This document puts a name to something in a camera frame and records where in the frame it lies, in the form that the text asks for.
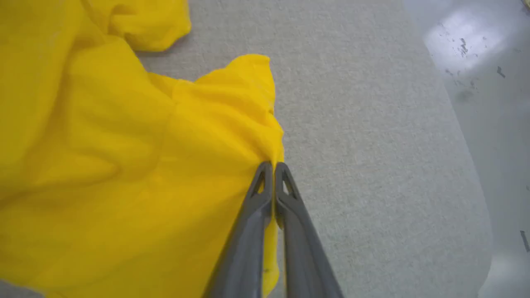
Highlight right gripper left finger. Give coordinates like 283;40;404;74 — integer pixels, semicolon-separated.
203;161;275;298

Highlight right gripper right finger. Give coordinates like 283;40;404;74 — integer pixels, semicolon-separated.
275;162;344;298

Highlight yellow t-shirt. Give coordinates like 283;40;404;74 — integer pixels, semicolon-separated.
0;0;285;298

